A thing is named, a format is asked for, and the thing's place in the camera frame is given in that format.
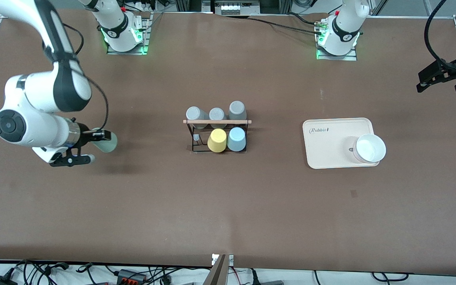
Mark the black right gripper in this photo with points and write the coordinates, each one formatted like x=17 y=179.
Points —
x=84 y=133

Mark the pale green cup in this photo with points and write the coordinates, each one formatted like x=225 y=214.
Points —
x=109 y=146

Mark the light blue cup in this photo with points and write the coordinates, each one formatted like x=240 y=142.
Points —
x=236 y=139

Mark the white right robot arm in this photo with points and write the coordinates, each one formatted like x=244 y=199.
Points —
x=34 y=118

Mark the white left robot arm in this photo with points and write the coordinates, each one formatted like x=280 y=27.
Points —
x=346 y=23

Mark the grey cup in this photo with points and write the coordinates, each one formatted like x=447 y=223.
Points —
x=217 y=114
x=193 y=114
x=237 y=109

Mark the white bowl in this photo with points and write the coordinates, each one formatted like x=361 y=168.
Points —
x=370 y=148

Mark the yellow cup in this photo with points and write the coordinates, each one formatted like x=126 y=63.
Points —
x=217 y=141

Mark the cream plastic tray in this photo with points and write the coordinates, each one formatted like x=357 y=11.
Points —
x=331 y=156

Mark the black power strip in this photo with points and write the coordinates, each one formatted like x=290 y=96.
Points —
x=127 y=275

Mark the black power adapter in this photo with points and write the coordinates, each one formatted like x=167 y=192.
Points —
x=0 y=281

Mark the grey control box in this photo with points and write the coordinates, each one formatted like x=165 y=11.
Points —
x=232 y=8

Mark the black power plug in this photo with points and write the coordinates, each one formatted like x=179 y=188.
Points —
x=255 y=277

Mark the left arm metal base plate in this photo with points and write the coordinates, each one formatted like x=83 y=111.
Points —
x=352 y=57

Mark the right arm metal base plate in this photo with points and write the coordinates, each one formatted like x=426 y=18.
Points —
x=145 y=39

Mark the white mounting bracket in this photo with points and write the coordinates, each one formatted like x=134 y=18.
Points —
x=231 y=260

